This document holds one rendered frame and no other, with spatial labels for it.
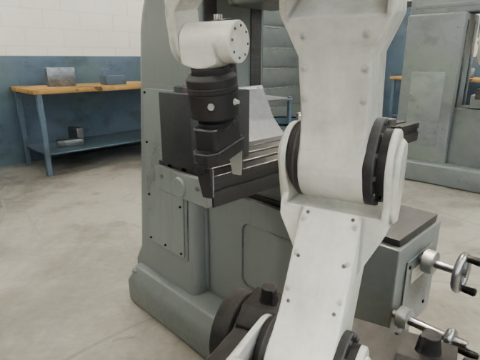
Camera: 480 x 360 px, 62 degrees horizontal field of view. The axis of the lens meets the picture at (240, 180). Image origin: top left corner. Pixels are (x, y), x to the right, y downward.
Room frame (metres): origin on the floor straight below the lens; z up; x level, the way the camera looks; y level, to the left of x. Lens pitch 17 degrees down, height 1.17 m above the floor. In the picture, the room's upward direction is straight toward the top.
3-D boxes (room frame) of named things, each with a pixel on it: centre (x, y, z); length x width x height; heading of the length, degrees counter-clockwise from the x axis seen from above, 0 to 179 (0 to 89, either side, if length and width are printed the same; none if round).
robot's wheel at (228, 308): (0.88, 0.01, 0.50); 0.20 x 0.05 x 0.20; 151
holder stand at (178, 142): (1.07, 0.09, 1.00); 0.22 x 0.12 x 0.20; 138
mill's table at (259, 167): (1.40, -0.28, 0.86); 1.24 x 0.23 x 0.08; 135
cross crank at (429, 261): (1.01, -0.59, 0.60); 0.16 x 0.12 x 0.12; 45
